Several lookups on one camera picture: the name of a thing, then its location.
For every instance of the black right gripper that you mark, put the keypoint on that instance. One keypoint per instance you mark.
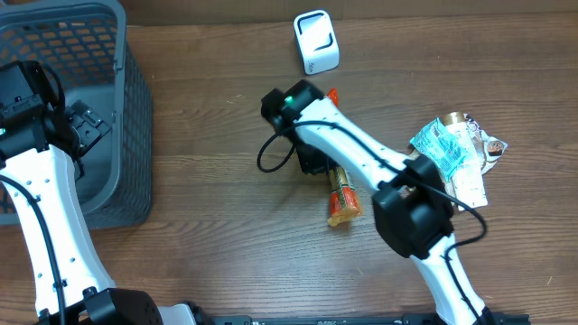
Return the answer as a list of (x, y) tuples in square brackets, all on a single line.
[(315, 163)]

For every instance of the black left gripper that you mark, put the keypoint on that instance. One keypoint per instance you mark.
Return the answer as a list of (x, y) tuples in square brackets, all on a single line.
[(85, 117)]

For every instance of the red spaghetti pasta packet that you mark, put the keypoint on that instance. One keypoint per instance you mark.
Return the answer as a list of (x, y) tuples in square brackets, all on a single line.
[(344, 200)]

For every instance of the teal snack packet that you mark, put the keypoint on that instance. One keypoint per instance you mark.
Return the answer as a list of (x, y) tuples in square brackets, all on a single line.
[(440, 146)]

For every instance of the white tube gold cap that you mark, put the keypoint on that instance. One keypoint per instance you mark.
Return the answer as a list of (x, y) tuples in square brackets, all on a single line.
[(467, 181)]

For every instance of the beige bread snack bag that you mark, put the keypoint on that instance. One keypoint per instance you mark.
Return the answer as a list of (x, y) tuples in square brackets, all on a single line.
[(489, 148)]

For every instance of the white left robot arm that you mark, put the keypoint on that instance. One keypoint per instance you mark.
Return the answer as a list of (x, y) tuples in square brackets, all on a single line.
[(72, 285)]

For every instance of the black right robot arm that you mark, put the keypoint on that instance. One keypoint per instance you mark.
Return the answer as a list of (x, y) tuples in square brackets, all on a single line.
[(412, 211)]

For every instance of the white barcode scanner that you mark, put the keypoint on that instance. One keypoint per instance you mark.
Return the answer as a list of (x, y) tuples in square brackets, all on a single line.
[(316, 42)]

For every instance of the grey plastic mesh basket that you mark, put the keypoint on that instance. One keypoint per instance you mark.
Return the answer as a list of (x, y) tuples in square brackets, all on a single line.
[(107, 98)]

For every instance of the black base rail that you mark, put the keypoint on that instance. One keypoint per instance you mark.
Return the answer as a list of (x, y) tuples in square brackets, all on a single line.
[(408, 319)]

